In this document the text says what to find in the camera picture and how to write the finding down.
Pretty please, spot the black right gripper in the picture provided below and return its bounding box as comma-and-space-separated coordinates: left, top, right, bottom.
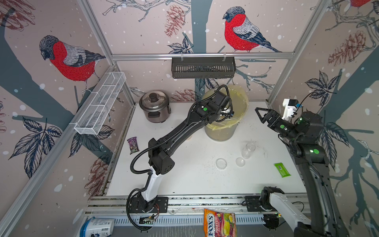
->
257, 107, 303, 144

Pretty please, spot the clear jar with rice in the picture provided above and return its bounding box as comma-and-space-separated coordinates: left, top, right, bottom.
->
241, 142, 256, 159

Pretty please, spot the clear plastic jar lid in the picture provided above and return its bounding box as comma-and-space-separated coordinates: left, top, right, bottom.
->
216, 158, 228, 170
235, 158, 245, 167

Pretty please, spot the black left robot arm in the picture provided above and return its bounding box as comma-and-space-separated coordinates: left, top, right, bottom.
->
126, 85, 234, 213

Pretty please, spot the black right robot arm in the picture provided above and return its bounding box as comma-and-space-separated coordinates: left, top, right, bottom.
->
255, 107, 349, 237

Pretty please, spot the silver rice cooker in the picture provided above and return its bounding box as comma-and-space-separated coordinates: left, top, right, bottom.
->
139, 90, 171, 123

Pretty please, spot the mesh bin with yellow bag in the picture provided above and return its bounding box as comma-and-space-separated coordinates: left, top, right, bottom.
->
204, 85, 249, 142

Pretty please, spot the green snack packet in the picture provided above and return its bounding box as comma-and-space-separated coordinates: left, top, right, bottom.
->
274, 163, 291, 178

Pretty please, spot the Fox's fruits candy bag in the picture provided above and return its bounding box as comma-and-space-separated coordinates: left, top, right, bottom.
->
203, 209, 237, 237

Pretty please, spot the purple M&M's candy packet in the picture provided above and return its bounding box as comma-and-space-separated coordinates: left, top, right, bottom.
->
127, 137, 140, 154

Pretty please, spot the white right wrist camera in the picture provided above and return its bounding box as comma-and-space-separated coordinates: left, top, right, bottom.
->
282, 99, 299, 121

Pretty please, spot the black hanging wire basket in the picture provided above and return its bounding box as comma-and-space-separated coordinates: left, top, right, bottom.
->
171, 57, 236, 79

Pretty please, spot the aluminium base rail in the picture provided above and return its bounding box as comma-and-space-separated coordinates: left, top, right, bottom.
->
83, 195, 282, 227

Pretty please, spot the white wire mesh shelf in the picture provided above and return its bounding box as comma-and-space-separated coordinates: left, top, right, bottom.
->
74, 72, 126, 135

